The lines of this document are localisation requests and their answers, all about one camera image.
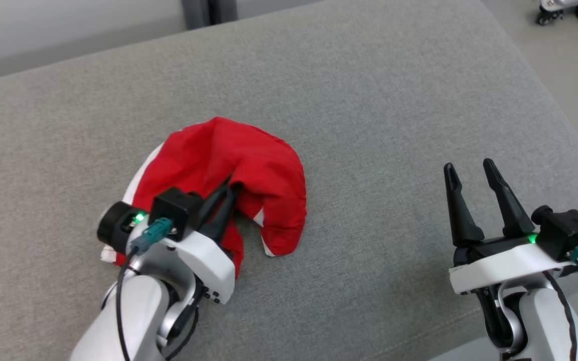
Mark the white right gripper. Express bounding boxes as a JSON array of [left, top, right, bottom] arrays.
[[444, 158, 575, 295]]

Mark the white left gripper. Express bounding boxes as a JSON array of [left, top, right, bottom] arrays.
[[128, 183, 242, 304]]

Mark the red shorts white waistband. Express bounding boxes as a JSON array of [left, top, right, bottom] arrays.
[[100, 116, 308, 279]]

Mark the left teal connector black cable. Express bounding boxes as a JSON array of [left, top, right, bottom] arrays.
[[116, 217, 174, 361]]

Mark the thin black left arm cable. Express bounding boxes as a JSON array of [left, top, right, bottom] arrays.
[[161, 281, 200, 360]]

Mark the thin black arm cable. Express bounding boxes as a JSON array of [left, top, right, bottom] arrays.
[[161, 281, 200, 360], [542, 271, 578, 361]]

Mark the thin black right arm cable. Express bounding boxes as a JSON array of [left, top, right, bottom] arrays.
[[542, 271, 578, 361]]

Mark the grey wall post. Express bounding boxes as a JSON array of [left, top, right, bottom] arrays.
[[181, 0, 239, 31]]

